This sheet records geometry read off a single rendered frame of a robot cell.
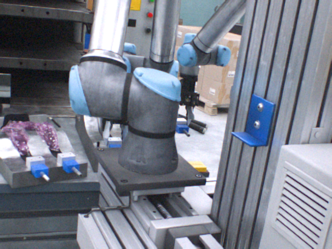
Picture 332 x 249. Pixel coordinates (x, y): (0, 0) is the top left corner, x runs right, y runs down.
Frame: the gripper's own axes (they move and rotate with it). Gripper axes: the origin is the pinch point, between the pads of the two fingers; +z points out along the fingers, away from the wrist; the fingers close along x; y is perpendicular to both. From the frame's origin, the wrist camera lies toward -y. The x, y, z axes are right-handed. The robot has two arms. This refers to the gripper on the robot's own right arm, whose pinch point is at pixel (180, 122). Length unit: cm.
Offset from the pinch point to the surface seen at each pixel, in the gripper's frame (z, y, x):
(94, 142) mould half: 6.0, 7.7, -35.5
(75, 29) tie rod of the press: -18, -128, -26
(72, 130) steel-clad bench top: 15, -30, -38
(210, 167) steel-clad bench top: 15.0, 11.6, 10.8
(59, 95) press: 16, -95, -37
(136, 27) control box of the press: -28, -73, -2
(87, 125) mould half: 5.3, -9.5, -35.1
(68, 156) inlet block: 7, 19, -46
